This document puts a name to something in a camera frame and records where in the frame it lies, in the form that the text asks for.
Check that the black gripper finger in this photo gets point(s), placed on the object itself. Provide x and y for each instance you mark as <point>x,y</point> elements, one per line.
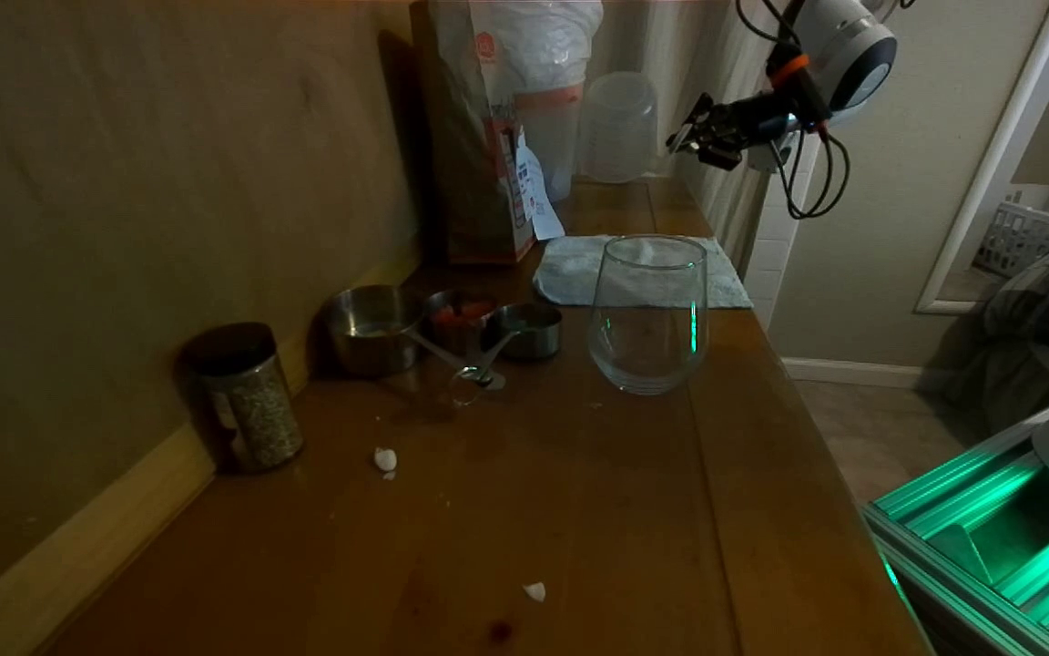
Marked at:
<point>712,154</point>
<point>690,137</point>

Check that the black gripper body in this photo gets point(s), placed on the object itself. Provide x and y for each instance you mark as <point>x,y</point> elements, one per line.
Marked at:
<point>751,125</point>

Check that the translucent plastic measuring jar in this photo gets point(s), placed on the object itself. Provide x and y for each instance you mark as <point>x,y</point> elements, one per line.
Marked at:
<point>621,130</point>

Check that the white printed paper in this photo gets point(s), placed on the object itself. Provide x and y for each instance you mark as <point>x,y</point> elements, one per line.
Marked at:
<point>536,188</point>

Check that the white folded cloth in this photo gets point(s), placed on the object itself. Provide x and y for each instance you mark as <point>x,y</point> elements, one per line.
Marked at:
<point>573,273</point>

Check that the clear stemless glass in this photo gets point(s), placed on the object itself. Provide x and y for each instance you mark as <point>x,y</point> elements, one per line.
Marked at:
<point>650,330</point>

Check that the brown bag with label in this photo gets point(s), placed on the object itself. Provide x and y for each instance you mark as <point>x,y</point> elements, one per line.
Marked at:
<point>463,168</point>

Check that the small steel measuring cup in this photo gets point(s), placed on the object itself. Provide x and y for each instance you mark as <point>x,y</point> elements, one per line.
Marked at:
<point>533,330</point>

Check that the medium steel measuring cup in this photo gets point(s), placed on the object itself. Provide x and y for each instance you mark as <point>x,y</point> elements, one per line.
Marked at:
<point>459,318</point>

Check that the white laundry basket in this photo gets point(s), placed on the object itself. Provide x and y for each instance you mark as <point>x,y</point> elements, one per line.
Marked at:
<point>1037,230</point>

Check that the plaid blanket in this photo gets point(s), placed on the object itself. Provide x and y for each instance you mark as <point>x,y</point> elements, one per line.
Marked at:
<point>1020,338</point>

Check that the large steel measuring cup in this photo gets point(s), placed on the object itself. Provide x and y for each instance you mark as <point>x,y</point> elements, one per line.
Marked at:
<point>367,330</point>

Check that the wooden dresser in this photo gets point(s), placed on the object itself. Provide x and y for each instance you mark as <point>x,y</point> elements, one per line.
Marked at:
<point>573,511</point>

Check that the small white crumb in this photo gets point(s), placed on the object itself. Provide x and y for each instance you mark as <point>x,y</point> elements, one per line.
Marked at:
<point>388,460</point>
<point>536,590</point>

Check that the spice can with dark lid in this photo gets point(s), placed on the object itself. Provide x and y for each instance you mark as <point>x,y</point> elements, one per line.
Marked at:
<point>252,405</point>

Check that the wooden back panel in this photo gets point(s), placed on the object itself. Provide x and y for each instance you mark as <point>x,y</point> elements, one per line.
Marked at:
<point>124,221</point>

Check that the white door frame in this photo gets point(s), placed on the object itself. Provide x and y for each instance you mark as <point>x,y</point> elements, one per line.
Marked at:
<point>992,159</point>

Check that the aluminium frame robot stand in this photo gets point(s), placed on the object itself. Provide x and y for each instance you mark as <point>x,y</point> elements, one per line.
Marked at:
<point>985,549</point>

